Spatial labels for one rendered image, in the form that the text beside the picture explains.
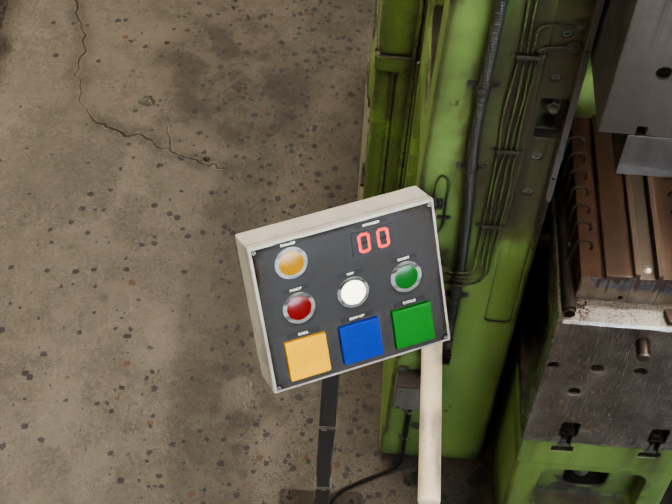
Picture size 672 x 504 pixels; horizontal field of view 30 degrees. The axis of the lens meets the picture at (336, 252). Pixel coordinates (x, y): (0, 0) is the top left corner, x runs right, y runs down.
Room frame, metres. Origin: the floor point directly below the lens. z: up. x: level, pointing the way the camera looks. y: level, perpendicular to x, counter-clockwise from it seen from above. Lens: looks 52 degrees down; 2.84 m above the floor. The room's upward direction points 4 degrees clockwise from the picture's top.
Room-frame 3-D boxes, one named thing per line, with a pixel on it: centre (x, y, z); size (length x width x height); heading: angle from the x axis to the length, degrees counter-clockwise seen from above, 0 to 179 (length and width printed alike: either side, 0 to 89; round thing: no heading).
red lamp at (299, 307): (1.25, 0.06, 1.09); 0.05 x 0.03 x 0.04; 89
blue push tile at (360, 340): (1.25, -0.05, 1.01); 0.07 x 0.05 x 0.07; 114
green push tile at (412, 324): (1.29, -0.14, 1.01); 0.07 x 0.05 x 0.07; 114
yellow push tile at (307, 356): (1.21, 0.04, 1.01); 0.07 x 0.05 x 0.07; 114
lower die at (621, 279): (1.65, -0.56, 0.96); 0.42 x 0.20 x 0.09; 179
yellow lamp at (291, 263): (1.29, 0.07, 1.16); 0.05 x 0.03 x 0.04; 89
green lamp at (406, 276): (1.33, -0.13, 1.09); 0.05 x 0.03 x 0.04; 89
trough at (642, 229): (1.65, -0.59, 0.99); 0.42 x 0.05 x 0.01; 179
